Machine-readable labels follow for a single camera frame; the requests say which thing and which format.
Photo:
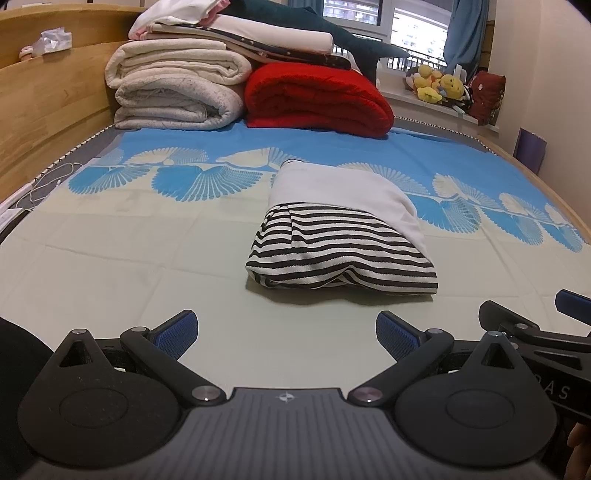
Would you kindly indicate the wooden bed frame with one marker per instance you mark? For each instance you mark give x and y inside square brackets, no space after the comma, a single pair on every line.
[46,101]

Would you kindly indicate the red folded blanket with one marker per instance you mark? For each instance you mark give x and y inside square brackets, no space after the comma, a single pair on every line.
[314,99]

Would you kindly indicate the white folded bedding stack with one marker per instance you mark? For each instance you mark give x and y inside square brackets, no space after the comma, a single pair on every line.
[272,34]

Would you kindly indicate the pink white folded cloth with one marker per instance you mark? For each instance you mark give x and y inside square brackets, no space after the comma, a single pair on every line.
[175,11]

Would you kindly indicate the purple bag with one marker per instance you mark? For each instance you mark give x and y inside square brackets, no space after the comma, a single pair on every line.
[530,150]

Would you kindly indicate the dark patterned folded cloth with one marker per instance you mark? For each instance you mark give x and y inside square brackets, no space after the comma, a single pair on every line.
[295,56]

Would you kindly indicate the dark teal shark plush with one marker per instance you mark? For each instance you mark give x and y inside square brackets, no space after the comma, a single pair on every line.
[351,44]

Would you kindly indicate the blue curtain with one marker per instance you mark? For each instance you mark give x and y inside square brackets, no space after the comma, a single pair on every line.
[466,32]

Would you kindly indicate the yellow round plush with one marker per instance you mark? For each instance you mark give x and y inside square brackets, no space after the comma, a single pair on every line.
[451,86]

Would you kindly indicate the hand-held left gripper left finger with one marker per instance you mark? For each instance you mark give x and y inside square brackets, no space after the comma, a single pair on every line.
[178,333]

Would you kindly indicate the yellow duck plush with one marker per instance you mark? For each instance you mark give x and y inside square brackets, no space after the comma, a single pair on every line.
[425,85]

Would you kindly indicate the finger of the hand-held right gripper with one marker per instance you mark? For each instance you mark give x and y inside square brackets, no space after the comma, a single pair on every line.
[545,337]
[575,304]

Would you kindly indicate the dark red cushion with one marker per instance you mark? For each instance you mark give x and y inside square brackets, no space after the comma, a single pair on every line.
[487,97]

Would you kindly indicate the black white striped shirt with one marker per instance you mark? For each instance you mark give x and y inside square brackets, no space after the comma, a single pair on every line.
[341,230]

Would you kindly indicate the person's right hand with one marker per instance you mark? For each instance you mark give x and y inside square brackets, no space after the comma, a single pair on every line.
[581,443]

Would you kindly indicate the window with railing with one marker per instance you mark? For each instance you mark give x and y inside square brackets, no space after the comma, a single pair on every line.
[415,27]

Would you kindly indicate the blue printed bed sheet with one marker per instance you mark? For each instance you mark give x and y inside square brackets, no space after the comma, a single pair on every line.
[138,258]

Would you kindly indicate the black white striped plush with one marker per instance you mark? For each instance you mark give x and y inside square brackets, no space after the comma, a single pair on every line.
[467,98]

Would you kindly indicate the cream folded quilt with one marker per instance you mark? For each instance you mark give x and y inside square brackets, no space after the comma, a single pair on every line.
[175,83]

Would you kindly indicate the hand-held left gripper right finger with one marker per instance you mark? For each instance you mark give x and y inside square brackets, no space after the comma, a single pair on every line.
[396,337]

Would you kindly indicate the tissue pack on headboard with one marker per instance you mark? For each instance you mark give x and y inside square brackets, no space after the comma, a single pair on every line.
[56,40]

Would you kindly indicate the white windowsill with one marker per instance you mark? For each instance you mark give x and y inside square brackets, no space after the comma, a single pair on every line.
[415,102]

